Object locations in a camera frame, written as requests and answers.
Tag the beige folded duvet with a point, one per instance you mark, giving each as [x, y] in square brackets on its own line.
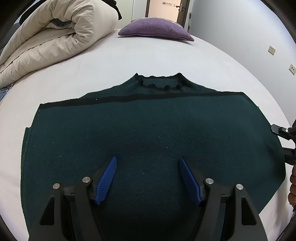
[57, 34]

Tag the person's right hand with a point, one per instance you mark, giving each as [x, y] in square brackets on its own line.
[293, 185]

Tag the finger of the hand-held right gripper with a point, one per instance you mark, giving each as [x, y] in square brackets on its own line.
[281, 131]
[291, 155]

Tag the black cloth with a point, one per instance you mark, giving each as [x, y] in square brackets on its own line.
[116, 10]

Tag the beige wall socket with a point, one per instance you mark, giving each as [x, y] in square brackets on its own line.
[271, 49]
[292, 68]

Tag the bed with white sheet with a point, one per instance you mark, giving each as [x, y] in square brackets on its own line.
[161, 58]

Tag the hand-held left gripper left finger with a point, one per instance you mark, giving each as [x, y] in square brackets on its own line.
[106, 180]

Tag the dark green sweater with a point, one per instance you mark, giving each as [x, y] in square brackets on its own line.
[148, 127]

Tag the brown wooden door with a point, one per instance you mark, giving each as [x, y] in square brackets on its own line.
[185, 14]

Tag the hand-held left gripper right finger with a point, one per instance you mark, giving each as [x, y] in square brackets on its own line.
[189, 180]

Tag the purple pillow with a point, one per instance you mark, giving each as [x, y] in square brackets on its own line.
[157, 29]

